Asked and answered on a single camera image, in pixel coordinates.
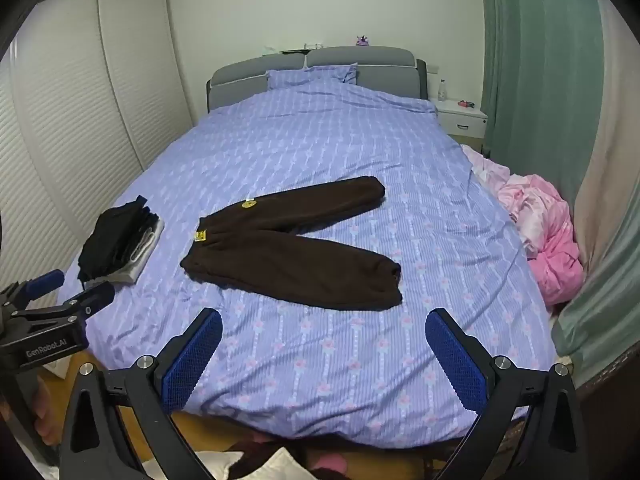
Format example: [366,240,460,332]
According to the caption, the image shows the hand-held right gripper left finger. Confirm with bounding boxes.
[59,307,224,480]

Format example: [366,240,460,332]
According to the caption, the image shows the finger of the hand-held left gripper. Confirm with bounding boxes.
[12,281,117,322]
[0,269,66,313]

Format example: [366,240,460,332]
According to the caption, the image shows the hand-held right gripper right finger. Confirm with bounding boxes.
[425,307,591,480]

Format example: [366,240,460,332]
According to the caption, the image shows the brown pants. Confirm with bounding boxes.
[179,176,404,312]

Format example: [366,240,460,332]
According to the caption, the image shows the person's left hand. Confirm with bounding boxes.
[30,382,58,441]

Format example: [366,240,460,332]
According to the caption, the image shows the black folded clothes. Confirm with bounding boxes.
[77,197,160,282]

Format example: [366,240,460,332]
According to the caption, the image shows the grey folded garment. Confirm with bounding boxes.
[107,220,166,285]

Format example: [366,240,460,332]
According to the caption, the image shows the white cloth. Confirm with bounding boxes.
[192,447,311,480]

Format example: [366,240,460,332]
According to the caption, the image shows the green curtain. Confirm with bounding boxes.
[552,180,640,391]
[477,0,603,196]

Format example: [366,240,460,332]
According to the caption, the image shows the pink blanket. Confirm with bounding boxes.
[460,144,585,307]

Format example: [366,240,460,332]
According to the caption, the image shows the pink slipper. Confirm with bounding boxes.
[312,452,348,473]

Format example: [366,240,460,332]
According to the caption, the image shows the white louvred wardrobe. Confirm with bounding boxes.
[0,0,196,306]

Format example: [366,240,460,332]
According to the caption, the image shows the bed with purple floral cover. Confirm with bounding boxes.
[54,72,558,433]

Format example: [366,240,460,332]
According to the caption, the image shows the white nightstand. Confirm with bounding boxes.
[431,97,489,153]

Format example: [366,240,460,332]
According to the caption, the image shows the beige sheer curtain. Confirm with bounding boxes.
[572,0,640,271]

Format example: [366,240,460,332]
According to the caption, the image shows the grey padded headboard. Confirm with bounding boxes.
[206,46,429,111]

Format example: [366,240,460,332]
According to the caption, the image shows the purple floral pillow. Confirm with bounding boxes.
[265,62,359,91]

